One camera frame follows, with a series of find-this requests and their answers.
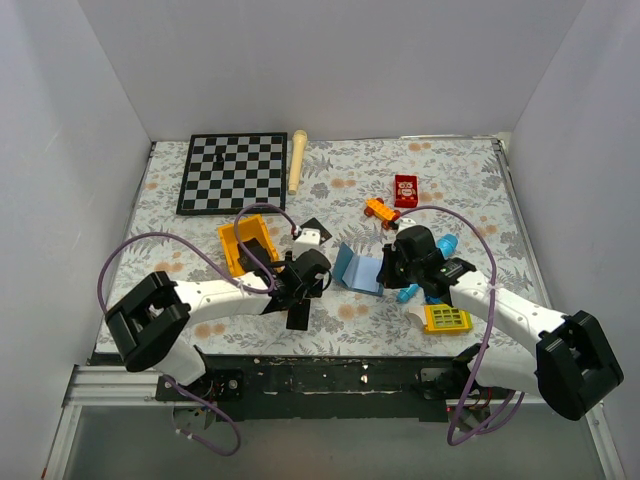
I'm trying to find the black vip card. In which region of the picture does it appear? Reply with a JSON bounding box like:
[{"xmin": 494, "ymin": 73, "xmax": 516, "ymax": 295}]
[
  {"xmin": 286, "ymin": 299, "xmax": 311, "ymax": 331},
  {"xmin": 301, "ymin": 217, "xmax": 332, "ymax": 245}
]

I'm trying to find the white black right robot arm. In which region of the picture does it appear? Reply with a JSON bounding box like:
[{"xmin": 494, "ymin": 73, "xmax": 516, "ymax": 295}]
[{"xmin": 377, "ymin": 225, "xmax": 624, "ymax": 421}]

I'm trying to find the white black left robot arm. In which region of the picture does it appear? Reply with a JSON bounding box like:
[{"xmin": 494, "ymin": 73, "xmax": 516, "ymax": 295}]
[{"xmin": 106, "ymin": 249, "xmax": 331, "ymax": 400}]

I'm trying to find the black card in bin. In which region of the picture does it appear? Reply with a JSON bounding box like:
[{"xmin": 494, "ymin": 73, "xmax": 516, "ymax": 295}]
[{"xmin": 239, "ymin": 238, "xmax": 271, "ymax": 272}]

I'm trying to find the cyan plastic marker tube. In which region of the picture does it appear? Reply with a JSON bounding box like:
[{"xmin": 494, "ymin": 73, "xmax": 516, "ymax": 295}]
[{"xmin": 396, "ymin": 284, "xmax": 421, "ymax": 304}]

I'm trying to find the blue toy brick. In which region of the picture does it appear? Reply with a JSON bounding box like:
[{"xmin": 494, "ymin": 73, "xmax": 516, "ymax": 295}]
[{"xmin": 436, "ymin": 234, "xmax": 458, "ymax": 259}]

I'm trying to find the white curved toy piece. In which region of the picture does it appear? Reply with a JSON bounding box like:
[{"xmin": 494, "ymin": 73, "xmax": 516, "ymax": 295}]
[{"xmin": 406, "ymin": 306, "xmax": 427, "ymax": 329}]

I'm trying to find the orange toy car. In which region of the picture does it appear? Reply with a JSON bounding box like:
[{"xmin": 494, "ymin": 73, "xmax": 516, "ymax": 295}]
[{"xmin": 364, "ymin": 198, "xmax": 401, "ymax": 230}]

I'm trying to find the yellow toy window brick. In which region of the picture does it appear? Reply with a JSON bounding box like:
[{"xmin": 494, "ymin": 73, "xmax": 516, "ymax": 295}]
[{"xmin": 424, "ymin": 304, "xmax": 473, "ymax": 334}]

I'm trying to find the yellow plastic bin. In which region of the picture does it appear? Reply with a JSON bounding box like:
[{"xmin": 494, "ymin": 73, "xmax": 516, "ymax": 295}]
[{"xmin": 218, "ymin": 215, "xmax": 280, "ymax": 277}]

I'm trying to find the red owl toy block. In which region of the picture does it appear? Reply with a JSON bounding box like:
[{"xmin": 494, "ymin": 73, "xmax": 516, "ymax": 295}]
[{"xmin": 394, "ymin": 174, "xmax": 419, "ymax": 208}]

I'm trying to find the floral patterned table mat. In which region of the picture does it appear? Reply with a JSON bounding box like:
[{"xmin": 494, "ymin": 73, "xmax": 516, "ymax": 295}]
[{"xmin": 94, "ymin": 137, "xmax": 557, "ymax": 359}]

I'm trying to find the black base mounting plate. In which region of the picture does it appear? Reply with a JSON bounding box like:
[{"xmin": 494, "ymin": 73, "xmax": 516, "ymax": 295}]
[{"xmin": 87, "ymin": 353, "xmax": 574, "ymax": 424}]

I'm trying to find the black white chessboard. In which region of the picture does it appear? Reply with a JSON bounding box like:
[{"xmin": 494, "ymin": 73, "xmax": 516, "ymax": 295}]
[{"xmin": 176, "ymin": 132, "xmax": 288, "ymax": 216}]

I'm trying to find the cream wooden pestle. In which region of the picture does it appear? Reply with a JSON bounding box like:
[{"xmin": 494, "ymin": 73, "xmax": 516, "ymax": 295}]
[{"xmin": 287, "ymin": 130, "xmax": 308, "ymax": 195}]

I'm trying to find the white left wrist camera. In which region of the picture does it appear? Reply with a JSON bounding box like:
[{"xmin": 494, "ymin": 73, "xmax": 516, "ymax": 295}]
[{"xmin": 292, "ymin": 228, "xmax": 321, "ymax": 260}]

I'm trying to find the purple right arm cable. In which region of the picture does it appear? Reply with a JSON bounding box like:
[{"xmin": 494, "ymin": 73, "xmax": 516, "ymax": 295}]
[{"xmin": 397, "ymin": 205, "xmax": 526, "ymax": 447}]

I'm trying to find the aluminium frame rail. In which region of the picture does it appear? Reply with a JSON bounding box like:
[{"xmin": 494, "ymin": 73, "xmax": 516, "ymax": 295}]
[{"xmin": 62, "ymin": 363, "xmax": 601, "ymax": 407}]

